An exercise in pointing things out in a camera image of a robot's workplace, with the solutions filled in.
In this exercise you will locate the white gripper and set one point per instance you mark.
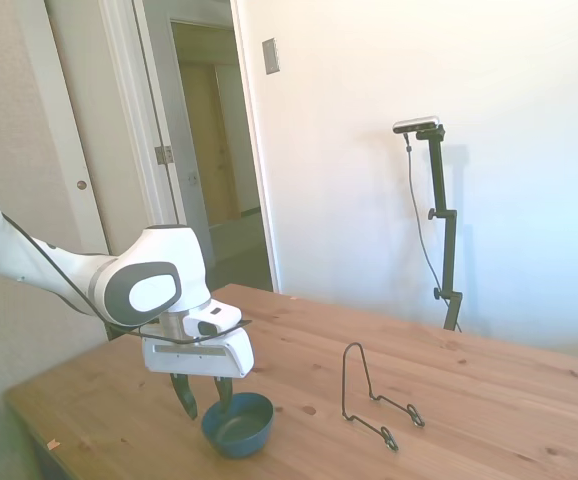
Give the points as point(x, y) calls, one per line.
point(194, 361)

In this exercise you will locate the dark blue bowl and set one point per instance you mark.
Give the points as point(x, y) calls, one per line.
point(249, 435)

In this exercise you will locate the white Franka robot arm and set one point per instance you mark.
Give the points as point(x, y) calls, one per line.
point(69, 270)

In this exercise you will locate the small beige scrap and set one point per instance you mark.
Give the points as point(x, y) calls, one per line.
point(53, 442)

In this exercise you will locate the brown round door knob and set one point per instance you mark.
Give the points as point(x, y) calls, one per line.
point(82, 185)

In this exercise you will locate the metal door hinge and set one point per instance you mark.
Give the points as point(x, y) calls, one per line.
point(164, 154)

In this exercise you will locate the white open door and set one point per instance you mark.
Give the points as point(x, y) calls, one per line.
point(174, 125)

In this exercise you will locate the black jointed camera stand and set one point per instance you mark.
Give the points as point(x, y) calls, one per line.
point(449, 260)

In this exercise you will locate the grey stereo camera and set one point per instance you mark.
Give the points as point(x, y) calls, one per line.
point(416, 125)

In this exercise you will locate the grey wall switch plate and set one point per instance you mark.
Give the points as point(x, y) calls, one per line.
point(270, 56)

